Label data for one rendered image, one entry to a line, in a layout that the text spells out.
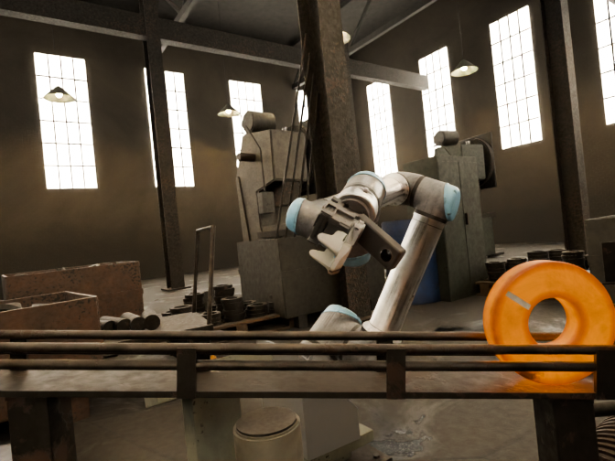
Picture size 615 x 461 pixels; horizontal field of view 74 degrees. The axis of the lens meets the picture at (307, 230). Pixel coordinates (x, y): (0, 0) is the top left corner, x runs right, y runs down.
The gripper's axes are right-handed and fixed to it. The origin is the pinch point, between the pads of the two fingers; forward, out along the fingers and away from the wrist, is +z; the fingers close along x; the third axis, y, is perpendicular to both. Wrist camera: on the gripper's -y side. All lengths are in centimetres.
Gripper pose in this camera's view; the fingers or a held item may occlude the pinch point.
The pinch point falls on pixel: (337, 269)
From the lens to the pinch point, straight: 65.9
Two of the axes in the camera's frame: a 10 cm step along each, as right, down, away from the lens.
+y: -8.7, -4.8, 0.8
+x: 3.7, -7.7, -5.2
